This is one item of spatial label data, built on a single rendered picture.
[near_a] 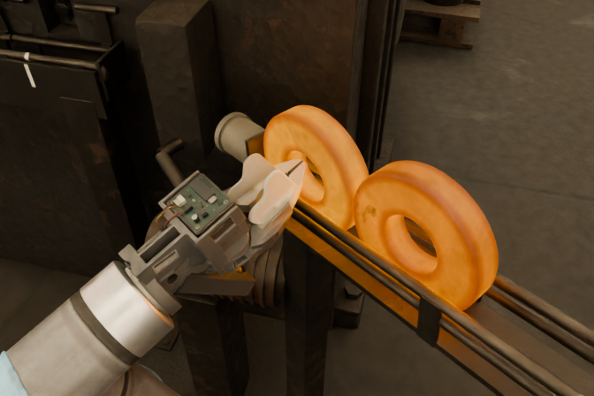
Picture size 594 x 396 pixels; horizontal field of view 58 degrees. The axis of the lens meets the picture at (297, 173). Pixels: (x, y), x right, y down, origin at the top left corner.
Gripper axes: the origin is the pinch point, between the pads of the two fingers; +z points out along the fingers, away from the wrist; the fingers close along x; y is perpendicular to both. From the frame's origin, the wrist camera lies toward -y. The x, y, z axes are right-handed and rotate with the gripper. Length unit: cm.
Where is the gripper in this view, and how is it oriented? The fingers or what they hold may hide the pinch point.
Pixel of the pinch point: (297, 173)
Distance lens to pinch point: 60.7
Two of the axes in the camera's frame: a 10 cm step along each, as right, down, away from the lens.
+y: -2.3, -5.8, -7.8
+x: -6.5, -5.0, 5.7
